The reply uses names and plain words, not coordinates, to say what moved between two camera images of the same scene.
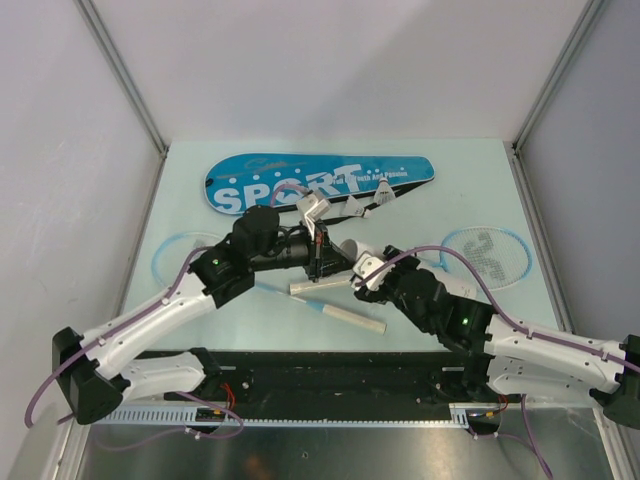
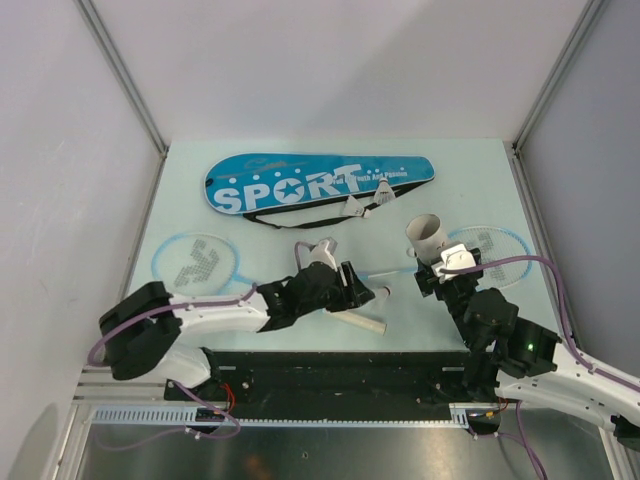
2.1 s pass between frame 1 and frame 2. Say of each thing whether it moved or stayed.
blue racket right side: stayed
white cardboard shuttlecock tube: moved
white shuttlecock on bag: stayed
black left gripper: moved
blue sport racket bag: stayed
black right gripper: moved
